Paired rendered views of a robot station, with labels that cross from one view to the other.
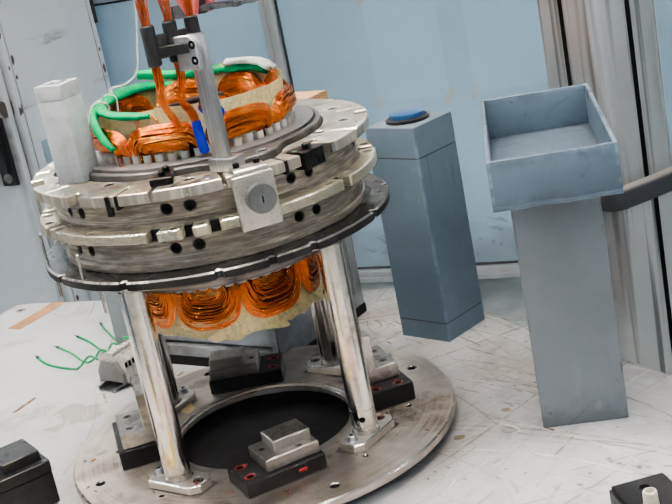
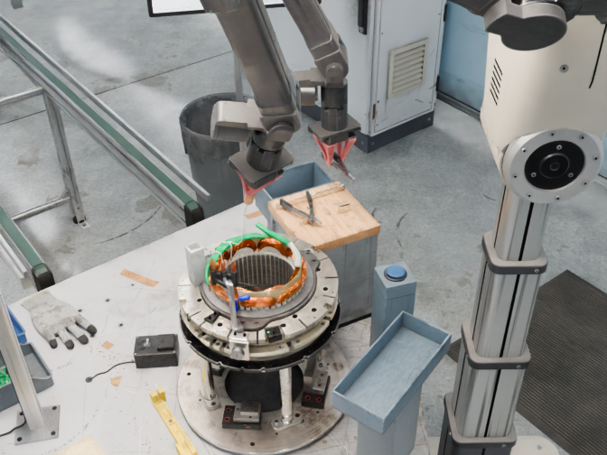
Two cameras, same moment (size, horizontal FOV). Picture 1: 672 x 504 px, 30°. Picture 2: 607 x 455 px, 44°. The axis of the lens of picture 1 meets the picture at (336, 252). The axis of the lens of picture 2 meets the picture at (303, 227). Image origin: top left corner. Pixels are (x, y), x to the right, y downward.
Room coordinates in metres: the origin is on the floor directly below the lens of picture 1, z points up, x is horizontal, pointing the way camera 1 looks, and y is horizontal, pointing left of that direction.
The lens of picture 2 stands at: (0.21, -0.51, 2.10)
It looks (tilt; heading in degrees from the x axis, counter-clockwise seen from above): 38 degrees down; 28
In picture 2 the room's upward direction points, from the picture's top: 1 degrees counter-clockwise
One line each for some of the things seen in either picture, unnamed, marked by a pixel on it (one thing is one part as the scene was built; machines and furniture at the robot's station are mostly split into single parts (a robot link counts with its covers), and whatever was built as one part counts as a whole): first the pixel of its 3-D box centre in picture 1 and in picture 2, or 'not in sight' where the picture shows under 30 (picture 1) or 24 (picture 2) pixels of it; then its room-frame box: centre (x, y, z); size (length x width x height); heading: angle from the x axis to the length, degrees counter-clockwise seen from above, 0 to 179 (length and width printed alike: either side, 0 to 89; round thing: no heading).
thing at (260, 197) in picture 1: (261, 198); (238, 353); (0.99, 0.05, 1.07); 0.03 x 0.01 x 0.03; 108
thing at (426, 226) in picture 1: (426, 226); (391, 316); (1.37, -0.11, 0.91); 0.07 x 0.07 x 0.25; 45
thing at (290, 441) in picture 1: (282, 443); (247, 411); (1.05, 0.08, 0.83); 0.05 x 0.04 x 0.02; 114
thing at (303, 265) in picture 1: (308, 264); not in sight; (1.14, 0.03, 0.96); 0.06 x 0.02 x 0.05; 150
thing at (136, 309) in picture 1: (155, 383); (205, 366); (1.06, 0.18, 0.91); 0.02 x 0.02 x 0.21
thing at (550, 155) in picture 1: (561, 264); (389, 411); (1.12, -0.21, 0.92); 0.25 x 0.11 x 0.28; 171
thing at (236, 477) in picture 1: (277, 466); (242, 417); (1.05, 0.09, 0.81); 0.08 x 0.05 x 0.01; 114
